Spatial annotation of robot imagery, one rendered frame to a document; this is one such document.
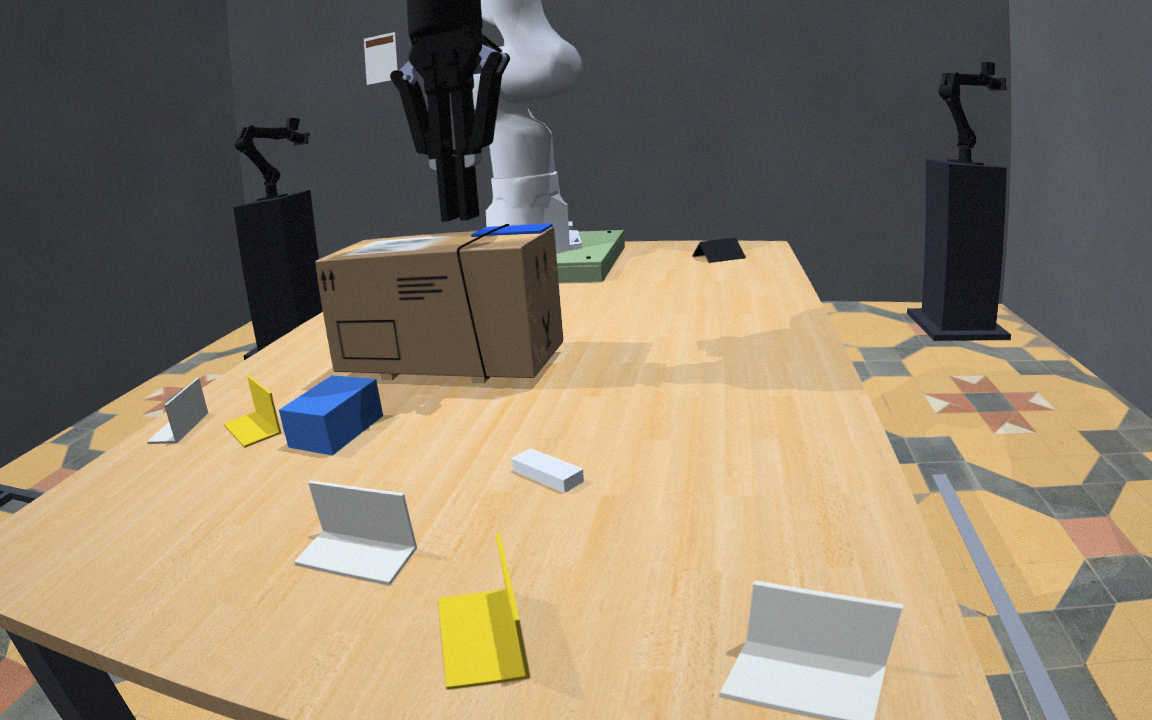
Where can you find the yellow l-shaped bracket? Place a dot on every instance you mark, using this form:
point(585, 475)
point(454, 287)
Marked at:
point(260, 425)

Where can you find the yellow l-shaped angle piece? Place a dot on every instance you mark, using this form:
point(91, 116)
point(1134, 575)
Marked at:
point(482, 637)

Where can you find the brown cardboard box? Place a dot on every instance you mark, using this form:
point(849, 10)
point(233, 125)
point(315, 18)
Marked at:
point(398, 305)

